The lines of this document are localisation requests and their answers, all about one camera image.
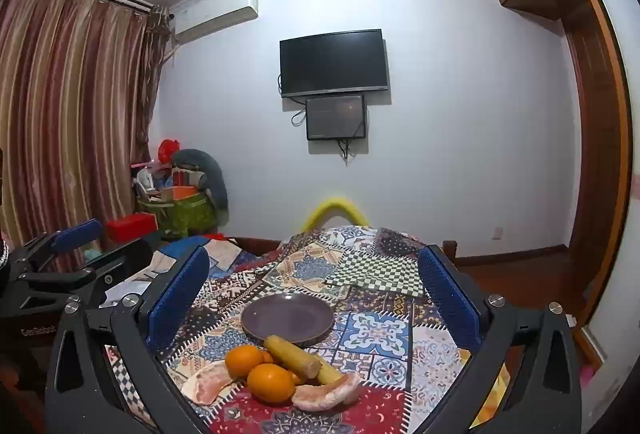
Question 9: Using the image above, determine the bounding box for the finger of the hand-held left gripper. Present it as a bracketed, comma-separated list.
[10, 219, 104, 272]
[70, 238, 157, 302]

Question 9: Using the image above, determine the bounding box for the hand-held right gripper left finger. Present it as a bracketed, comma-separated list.
[45, 244, 211, 434]

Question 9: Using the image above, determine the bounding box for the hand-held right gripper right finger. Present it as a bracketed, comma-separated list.
[419, 244, 587, 434]

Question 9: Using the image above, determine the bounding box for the medium orange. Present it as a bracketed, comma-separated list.
[224, 345, 266, 380]

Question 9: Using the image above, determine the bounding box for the peeled pomelo segment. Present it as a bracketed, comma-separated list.
[291, 371, 362, 413]
[180, 361, 241, 405]

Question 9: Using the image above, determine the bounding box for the dark purple plate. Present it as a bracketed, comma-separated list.
[240, 292, 335, 348]

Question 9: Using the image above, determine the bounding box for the large orange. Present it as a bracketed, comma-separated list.
[247, 363, 296, 404]

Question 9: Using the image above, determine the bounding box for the yellow sugarcane piece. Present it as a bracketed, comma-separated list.
[315, 354, 347, 386]
[263, 335, 322, 379]

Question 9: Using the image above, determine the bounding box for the red box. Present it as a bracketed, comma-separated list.
[107, 213, 157, 244]

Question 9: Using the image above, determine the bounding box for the patchwork printed tablecloth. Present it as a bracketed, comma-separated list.
[105, 224, 512, 434]

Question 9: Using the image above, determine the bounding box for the green patterned box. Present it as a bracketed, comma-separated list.
[137, 190, 219, 237]

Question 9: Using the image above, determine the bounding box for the striped brown curtain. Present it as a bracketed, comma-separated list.
[0, 0, 173, 251]

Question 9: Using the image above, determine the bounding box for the grey cushion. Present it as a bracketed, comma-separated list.
[172, 148, 230, 225]

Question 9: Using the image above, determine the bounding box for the yellow foam tube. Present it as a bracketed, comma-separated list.
[299, 196, 371, 233]

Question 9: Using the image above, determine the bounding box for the small black wall monitor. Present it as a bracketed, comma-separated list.
[305, 93, 368, 141]

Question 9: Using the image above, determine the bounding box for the wooden door frame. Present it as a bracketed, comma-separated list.
[554, 0, 635, 367]

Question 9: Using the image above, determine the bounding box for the white wall air conditioner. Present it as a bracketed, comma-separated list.
[169, 0, 260, 46]

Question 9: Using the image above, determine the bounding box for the black wall television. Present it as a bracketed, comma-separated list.
[278, 29, 390, 99]

